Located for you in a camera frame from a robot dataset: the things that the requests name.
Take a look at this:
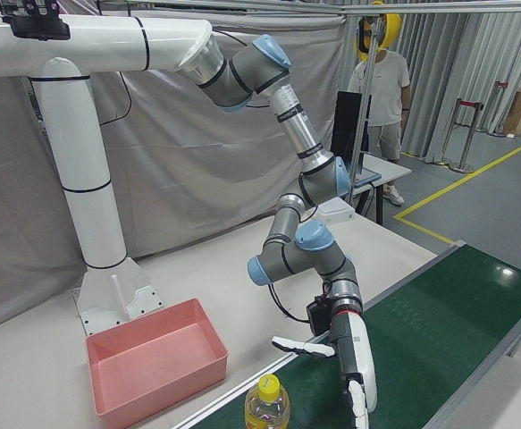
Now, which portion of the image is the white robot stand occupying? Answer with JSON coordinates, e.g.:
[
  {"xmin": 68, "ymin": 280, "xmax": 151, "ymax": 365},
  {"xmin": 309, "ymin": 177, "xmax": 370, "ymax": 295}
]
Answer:
[{"xmin": 0, "ymin": 13, "xmax": 214, "ymax": 337}]

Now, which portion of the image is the grey cloth backdrop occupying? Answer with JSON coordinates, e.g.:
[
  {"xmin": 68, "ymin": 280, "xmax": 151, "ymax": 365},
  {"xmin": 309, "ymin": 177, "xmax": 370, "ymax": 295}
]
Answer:
[{"xmin": 0, "ymin": 0, "xmax": 347, "ymax": 337}]

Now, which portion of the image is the grey laptop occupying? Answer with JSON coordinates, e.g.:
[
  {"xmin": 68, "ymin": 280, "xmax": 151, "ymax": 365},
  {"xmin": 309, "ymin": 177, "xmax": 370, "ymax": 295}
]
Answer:
[{"xmin": 352, "ymin": 171, "xmax": 382, "ymax": 187}]

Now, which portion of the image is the aluminium frame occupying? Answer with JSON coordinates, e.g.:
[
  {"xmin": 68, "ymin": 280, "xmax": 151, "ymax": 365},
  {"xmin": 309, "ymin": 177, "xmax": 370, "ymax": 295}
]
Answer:
[{"xmin": 98, "ymin": 0, "xmax": 521, "ymax": 189}]

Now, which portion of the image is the white desk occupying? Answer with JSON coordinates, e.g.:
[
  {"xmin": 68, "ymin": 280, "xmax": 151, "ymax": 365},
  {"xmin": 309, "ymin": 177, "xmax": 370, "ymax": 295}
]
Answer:
[{"xmin": 348, "ymin": 154, "xmax": 413, "ymax": 224}]

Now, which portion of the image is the yellow hose reel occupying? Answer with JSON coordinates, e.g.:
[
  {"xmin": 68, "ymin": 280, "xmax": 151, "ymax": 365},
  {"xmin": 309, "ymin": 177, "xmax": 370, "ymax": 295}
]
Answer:
[{"xmin": 353, "ymin": 12, "xmax": 402, "ymax": 63}]

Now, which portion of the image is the pink plastic basket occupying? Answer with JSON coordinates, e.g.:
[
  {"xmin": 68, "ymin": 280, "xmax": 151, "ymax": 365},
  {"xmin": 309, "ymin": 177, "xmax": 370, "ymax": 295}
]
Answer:
[{"xmin": 85, "ymin": 298, "xmax": 230, "ymax": 429}]

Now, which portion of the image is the white plastic box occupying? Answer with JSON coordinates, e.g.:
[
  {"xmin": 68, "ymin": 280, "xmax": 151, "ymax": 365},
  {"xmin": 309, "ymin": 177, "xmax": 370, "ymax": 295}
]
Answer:
[{"xmin": 317, "ymin": 196, "xmax": 357, "ymax": 227}]

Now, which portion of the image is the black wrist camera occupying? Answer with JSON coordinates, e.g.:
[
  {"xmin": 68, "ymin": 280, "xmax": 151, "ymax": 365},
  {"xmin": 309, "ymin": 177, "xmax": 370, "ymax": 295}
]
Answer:
[{"xmin": 305, "ymin": 294, "xmax": 335, "ymax": 337}]

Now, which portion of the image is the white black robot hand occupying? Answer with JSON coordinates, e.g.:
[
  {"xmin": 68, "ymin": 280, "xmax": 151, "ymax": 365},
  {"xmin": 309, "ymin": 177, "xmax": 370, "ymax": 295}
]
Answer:
[{"xmin": 271, "ymin": 310, "xmax": 378, "ymax": 429}]

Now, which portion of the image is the silver stanchion post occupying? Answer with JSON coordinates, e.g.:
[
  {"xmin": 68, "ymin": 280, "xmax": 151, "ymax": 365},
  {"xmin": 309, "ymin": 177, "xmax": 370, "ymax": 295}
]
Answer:
[
  {"xmin": 486, "ymin": 80, "xmax": 509, "ymax": 138},
  {"xmin": 435, "ymin": 98, "xmax": 463, "ymax": 168},
  {"xmin": 447, "ymin": 101, "xmax": 485, "ymax": 175}
]

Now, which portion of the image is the person in white t-shirt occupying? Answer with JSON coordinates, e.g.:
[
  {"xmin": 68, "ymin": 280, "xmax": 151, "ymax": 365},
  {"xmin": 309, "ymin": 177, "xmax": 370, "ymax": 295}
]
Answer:
[{"xmin": 347, "ymin": 48, "xmax": 412, "ymax": 206}]

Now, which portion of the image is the black stand cable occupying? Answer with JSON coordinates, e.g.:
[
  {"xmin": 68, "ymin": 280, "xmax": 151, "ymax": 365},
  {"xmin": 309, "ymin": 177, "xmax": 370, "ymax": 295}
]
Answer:
[{"xmin": 100, "ymin": 71, "xmax": 134, "ymax": 127}]

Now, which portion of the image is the cardboard box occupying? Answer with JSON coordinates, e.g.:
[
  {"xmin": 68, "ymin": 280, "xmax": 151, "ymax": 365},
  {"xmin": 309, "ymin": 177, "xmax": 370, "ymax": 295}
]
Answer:
[{"xmin": 503, "ymin": 88, "xmax": 521, "ymax": 136}]

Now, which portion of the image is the black flat monitor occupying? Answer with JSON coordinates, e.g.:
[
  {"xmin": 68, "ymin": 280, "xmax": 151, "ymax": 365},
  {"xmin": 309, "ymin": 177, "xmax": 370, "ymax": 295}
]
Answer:
[{"xmin": 332, "ymin": 90, "xmax": 372, "ymax": 158}]

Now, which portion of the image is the yellow-capped oil bottle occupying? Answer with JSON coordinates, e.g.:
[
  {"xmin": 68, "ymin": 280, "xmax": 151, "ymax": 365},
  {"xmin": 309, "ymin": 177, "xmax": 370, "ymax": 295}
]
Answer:
[{"xmin": 244, "ymin": 374, "xmax": 293, "ymax": 429}]

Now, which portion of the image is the grey pleated curtain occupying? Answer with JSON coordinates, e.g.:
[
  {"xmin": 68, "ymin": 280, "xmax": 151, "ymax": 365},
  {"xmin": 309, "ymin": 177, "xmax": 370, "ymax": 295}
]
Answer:
[{"xmin": 344, "ymin": 11, "xmax": 521, "ymax": 163}]

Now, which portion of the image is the black camera on stand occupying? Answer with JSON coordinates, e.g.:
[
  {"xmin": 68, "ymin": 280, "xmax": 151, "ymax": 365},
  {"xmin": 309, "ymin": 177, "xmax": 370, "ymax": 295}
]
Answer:
[{"xmin": 0, "ymin": 0, "xmax": 72, "ymax": 42}]

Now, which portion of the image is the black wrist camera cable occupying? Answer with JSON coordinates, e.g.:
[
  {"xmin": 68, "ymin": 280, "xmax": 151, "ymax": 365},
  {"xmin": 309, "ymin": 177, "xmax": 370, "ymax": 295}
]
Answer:
[{"xmin": 266, "ymin": 282, "xmax": 315, "ymax": 324}]

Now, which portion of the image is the green conveyor belt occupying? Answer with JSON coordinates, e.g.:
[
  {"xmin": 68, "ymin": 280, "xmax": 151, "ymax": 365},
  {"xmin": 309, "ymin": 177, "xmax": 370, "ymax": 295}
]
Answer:
[{"xmin": 170, "ymin": 240, "xmax": 521, "ymax": 429}]

